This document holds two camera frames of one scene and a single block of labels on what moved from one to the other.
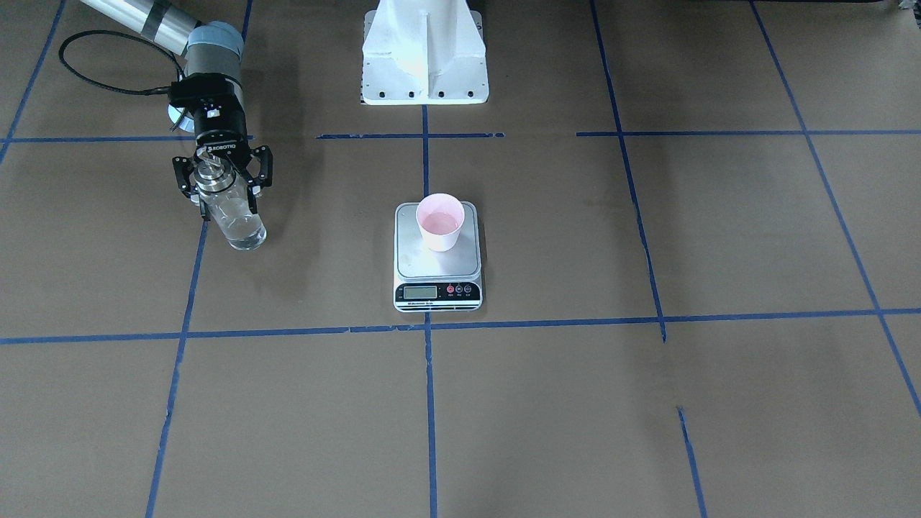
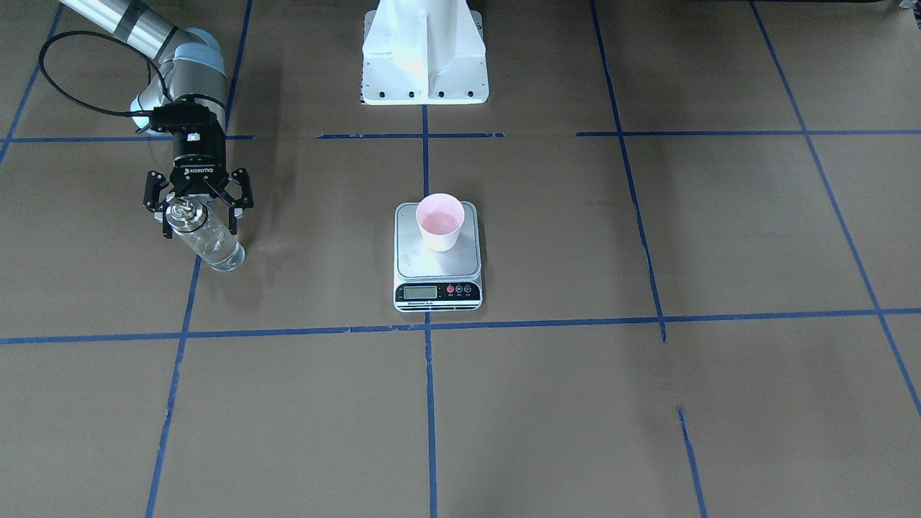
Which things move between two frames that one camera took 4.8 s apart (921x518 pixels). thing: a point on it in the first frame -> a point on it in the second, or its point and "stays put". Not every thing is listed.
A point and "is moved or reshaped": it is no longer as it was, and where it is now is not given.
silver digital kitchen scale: [426, 280] stays put
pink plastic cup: [440, 216] stays put
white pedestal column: [424, 52] stays put
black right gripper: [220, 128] -> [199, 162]
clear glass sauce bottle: [217, 182] is moved or reshaped
